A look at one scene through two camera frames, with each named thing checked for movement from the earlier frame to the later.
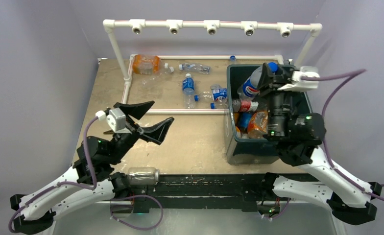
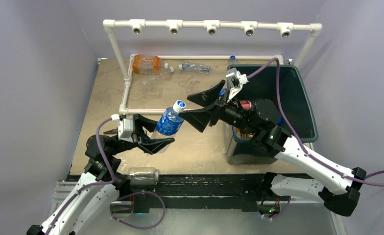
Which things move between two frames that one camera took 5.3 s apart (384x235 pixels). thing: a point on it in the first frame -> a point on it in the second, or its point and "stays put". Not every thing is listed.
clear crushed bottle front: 143,175 stays put
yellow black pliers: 108,132 stays put
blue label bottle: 188,87 -> 170,121
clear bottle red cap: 239,105 stays put
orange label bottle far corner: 148,64 stays put
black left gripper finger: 157,132 -> 151,145
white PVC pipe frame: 211,27 stays put
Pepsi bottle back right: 233,59 stays put
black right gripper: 270,82 -> 200,118
